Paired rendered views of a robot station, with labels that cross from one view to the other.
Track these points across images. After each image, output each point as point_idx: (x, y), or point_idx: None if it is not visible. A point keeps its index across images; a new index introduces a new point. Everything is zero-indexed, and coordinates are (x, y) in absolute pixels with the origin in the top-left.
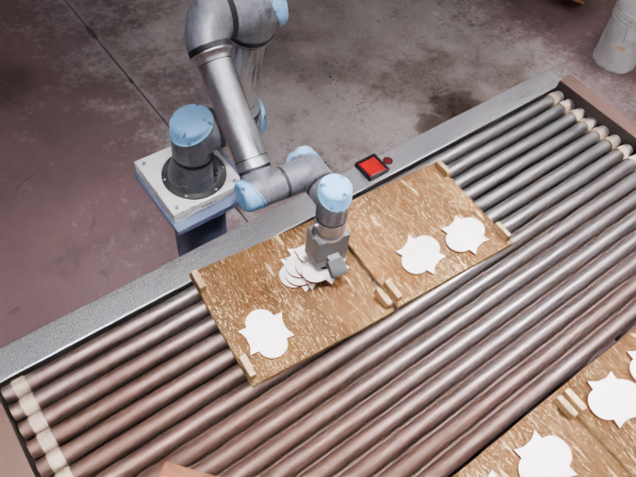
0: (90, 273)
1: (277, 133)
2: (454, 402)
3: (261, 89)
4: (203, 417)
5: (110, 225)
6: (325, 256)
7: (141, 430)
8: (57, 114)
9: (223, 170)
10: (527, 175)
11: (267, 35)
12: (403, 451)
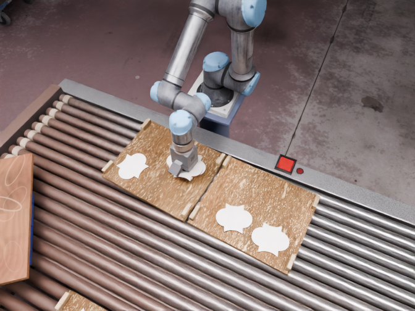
0: None
1: (351, 146)
2: (140, 283)
3: (374, 122)
4: (77, 165)
5: None
6: (175, 158)
7: (62, 146)
8: (273, 60)
9: (226, 102)
10: (367, 265)
11: (238, 25)
12: (103, 270)
